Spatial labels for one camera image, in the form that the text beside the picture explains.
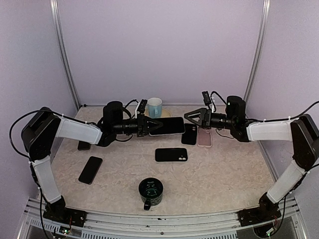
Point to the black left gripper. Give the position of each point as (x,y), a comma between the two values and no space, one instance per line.
(143,125)

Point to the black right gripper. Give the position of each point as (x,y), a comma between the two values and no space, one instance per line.
(204,121)

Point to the black smartphone with white frame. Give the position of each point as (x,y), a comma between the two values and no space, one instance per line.
(170,126)

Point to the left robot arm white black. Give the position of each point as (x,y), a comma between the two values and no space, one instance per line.
(41,131)

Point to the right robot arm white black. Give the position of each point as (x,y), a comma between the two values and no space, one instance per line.
(301,130)

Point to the pink phone case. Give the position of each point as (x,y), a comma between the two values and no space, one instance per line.
(204,137)

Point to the beige plate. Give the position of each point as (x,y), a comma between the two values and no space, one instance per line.
(164,114)

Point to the light blue mug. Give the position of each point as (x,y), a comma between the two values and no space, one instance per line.
(154,107)

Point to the black mug with green print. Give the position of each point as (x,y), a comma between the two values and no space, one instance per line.
(151,192)

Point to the black smartphone on table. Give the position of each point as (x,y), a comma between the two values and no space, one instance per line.
(90,170)

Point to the purple-edged smartphone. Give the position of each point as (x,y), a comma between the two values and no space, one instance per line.
(83,146)

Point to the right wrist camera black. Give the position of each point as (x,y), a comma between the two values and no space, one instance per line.
(209,101)

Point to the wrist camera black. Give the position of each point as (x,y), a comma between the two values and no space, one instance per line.
(209,101)
(140,109)

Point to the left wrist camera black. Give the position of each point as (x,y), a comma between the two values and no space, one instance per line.
(140,109)

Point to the right aluminium corner post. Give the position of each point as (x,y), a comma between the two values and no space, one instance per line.
(258,49)

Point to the aluminium corner post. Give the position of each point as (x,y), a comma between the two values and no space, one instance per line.
(63,53)
(258,49)

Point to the aluminium front rail frame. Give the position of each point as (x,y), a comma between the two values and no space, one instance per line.
(101,225)

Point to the left aluminium corner post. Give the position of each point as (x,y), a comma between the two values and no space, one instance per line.
(63,53)

